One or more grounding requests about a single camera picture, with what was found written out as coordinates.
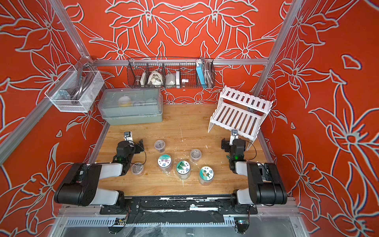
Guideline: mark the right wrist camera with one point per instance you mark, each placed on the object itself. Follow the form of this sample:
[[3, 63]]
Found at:
[[234, 134]]

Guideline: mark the seed jar green tree lid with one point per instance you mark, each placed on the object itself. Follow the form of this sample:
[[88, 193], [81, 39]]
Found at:
[[183, 170]]

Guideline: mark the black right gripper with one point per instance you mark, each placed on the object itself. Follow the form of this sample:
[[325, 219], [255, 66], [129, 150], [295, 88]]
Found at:
[[226, 143]]

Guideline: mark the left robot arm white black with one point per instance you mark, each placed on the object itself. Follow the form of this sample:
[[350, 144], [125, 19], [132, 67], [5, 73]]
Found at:
[[80, 185]]

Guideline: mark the small clear cup back right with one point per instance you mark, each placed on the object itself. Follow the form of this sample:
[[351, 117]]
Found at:
[[195, 155]]

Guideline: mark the white slatted two-tier shelf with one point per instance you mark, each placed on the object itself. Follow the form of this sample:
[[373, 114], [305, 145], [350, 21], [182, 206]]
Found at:
[[240, 111]]

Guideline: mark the seed jar pink flower lid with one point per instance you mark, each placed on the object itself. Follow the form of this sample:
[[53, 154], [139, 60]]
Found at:
[[165, 163]]

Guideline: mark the green plastic storage box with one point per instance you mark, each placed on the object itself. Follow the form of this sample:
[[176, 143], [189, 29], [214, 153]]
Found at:
[[124, 106]]

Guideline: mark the black wire wall basket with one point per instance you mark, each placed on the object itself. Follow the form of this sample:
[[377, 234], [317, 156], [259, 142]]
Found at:
[[177, 72]]

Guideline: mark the white cloth bundle in basket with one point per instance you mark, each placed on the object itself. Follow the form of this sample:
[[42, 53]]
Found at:
[[155, 79]]

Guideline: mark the small clear cup front left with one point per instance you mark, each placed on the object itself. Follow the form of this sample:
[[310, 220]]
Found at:
[[137, 169]]

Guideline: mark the small clear cup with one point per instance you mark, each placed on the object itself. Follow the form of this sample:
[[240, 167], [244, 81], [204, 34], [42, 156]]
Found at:
[[137, 169], [160, 146], [195, 155]]

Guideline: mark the light blue box in basket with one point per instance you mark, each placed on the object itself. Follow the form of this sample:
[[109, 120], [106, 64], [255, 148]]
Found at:
[[200, 72]]

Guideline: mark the seed jar radish lid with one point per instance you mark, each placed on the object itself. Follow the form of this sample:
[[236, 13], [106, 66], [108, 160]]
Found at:
[[206, 175]]

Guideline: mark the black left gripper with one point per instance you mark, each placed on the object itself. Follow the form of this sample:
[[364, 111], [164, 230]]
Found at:
[[136, 150]]

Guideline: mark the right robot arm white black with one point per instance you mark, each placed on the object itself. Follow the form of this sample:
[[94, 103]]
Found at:
[[265, 185]]

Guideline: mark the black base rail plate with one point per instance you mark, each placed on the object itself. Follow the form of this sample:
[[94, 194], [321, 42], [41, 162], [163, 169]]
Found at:
[[221, 204]]

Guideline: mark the clear plastic wall basket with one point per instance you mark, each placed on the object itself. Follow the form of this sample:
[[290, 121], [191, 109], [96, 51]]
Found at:
[[75, 90]]

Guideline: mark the small clear cup back left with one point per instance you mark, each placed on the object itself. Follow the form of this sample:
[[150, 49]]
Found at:
[[160, 146]]

